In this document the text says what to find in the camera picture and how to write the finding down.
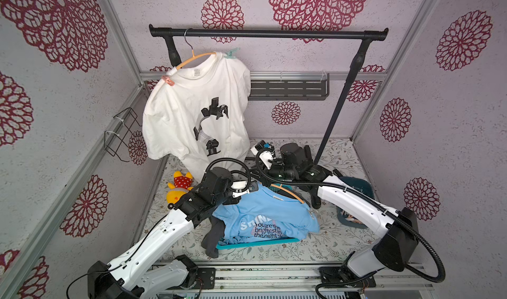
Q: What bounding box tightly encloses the light blue t-shirt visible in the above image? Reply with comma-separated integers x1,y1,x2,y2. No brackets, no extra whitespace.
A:
213,185,320,244

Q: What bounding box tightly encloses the white t-shirt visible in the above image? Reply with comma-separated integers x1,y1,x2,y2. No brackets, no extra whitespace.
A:
142,52,251,181

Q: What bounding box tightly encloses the pink clothespin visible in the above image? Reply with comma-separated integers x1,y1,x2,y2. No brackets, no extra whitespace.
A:
162,75,175,87

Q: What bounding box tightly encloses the mint green clothespin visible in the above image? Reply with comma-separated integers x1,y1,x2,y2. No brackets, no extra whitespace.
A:
224,48,240,59

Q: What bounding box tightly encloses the wooden hanger with metal hook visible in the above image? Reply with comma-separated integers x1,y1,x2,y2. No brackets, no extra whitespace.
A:
175,28,217,70

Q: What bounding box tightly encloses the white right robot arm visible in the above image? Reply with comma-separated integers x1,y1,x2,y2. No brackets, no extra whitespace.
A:
251,141,446,287

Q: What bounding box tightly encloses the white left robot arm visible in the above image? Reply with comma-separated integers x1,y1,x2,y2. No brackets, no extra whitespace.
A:
83,167,252,298

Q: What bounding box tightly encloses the dark grey t-shirt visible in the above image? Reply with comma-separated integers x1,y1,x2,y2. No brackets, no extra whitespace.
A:
201,216,226,259

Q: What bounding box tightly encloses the yellow plush toy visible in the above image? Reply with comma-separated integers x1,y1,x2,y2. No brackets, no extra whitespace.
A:
166,170,194,209

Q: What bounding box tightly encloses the teal perforated tray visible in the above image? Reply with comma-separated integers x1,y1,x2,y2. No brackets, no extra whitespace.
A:
217,238,300,250

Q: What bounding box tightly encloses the teal plastic clothespin bin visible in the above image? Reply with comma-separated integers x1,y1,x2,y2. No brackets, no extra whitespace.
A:
337,176,374,229

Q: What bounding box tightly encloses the black clothes rack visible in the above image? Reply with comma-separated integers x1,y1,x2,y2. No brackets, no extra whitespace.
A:
148,24,389,209

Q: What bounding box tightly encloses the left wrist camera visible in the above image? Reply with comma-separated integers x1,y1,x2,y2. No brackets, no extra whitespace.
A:
231,180,255,198

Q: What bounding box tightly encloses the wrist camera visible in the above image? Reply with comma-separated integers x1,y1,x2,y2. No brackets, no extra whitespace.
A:
231,180,255,198
250,140,276,170

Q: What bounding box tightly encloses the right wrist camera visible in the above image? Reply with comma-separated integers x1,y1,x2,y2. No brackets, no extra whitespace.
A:
250,140,276,170

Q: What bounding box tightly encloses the black wall shelf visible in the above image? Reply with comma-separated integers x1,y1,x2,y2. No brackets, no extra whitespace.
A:
248,73,330,101

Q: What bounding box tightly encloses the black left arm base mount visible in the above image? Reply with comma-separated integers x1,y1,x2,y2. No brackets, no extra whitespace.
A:
176,255,217,290

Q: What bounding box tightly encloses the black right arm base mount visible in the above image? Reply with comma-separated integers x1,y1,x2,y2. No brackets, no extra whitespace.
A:
316,252,378,291

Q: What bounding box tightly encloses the black wire wall rack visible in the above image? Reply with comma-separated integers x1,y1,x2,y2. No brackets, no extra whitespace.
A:
103,107,148,166

